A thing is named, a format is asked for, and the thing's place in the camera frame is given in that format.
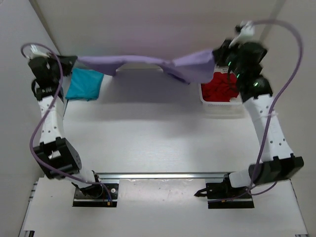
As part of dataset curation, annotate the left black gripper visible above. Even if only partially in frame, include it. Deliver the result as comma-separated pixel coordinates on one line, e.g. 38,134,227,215
45,52,78,82

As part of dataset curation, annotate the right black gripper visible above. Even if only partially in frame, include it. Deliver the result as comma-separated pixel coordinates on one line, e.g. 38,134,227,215
212,39,244,78

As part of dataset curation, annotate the teal t shirt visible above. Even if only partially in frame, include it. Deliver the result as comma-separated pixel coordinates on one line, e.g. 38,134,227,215
66,68,104,101

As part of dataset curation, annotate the purple t shirt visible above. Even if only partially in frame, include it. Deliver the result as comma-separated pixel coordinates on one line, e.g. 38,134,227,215
78,49,216,83

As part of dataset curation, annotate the red t shirt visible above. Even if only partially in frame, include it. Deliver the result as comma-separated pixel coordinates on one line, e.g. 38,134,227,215
201,72,239,102

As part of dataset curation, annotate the white plastic basket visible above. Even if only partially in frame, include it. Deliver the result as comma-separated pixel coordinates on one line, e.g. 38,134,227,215
198,67,244,115

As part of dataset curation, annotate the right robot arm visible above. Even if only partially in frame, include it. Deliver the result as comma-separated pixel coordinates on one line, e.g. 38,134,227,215
213,39,304,198

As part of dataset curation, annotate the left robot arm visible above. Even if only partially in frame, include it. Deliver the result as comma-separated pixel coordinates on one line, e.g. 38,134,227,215
28,54,104,198

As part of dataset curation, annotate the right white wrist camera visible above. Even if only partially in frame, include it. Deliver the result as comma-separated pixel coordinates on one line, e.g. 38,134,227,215
229,21,255,47

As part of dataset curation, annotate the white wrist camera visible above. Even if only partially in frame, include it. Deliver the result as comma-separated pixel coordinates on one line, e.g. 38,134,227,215
229,21,255,47
28,45,49,59

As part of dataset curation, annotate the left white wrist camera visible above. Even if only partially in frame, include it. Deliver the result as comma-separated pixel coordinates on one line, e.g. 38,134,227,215
28,45,49,59

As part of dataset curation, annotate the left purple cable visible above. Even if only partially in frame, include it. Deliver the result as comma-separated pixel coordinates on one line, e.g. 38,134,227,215
21,43,112,200

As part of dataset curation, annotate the purple cable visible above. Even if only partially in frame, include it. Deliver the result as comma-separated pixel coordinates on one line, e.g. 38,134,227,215
246,19,304,196
21,43,112,200

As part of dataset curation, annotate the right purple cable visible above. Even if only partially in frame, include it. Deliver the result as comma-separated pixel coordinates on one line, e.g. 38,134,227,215
246,19,304,196

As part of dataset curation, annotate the aluminium front rail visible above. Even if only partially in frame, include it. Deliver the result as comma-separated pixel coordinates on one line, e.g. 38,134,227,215
97,172,227,180

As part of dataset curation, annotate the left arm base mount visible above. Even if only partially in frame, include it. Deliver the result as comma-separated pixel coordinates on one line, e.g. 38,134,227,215
73,174,119,208

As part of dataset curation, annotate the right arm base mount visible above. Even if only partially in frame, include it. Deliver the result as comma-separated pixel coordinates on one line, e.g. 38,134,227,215
194,174,254,209

